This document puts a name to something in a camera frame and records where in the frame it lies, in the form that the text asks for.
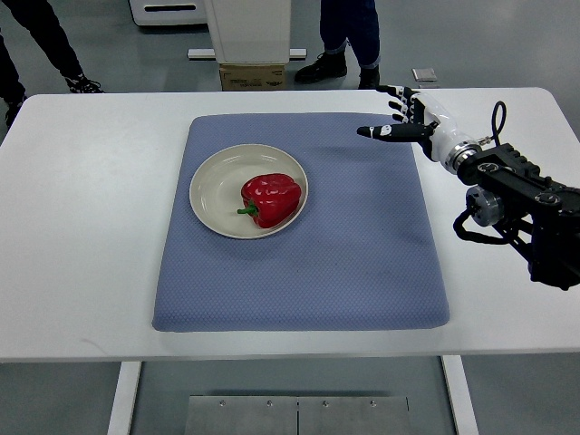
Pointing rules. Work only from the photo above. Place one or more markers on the red bell pepper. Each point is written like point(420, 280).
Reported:
point(269, 199)

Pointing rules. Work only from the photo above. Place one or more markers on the metal floor plate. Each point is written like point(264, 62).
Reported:
point(298, 415)

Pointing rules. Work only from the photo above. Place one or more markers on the small grey floor pad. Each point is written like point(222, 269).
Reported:
point(425, 78)

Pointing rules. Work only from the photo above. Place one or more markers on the blue textured mat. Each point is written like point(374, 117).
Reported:
point(359, 257)

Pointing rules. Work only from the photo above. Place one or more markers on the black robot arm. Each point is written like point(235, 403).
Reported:
point(510, 203)

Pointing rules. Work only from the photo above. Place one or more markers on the person in blue jeans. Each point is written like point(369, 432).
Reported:
point(343, 23)

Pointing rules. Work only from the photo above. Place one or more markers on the right white table leg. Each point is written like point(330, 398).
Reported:
point(463, 414)

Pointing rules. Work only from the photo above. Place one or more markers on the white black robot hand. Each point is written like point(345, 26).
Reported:
point(421, 119)

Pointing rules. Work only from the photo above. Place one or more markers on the cardboard box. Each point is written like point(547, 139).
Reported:
point(252, 77)

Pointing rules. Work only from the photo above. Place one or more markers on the white table leg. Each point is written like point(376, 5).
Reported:
point(124, 399)
point(463, 414)

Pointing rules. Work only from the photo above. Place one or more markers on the person in black trousers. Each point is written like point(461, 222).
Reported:
point(40, 20)

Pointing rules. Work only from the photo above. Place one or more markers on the white appliance in background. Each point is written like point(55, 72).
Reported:
point(167, 12)

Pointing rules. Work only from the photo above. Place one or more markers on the left white table leg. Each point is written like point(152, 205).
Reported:
point(124, 399)

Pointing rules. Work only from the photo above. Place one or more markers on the white machine column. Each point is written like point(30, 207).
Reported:
point(251, 31)

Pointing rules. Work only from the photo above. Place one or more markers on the cream round plate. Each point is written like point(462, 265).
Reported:
point(215, 189)

